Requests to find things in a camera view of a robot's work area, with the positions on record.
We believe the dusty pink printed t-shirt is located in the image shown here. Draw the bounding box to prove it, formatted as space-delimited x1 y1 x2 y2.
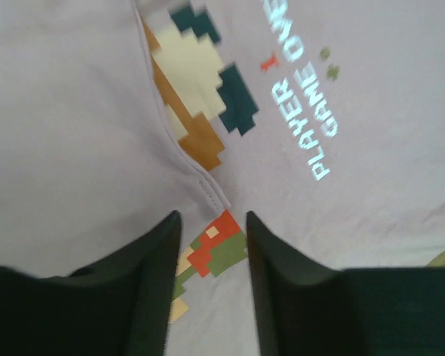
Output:
0 1 445 355

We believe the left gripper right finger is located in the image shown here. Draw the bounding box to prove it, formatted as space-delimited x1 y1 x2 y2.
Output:
246 212 445 355

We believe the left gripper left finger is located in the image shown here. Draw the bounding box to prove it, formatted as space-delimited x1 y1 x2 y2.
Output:
0 211 181 355

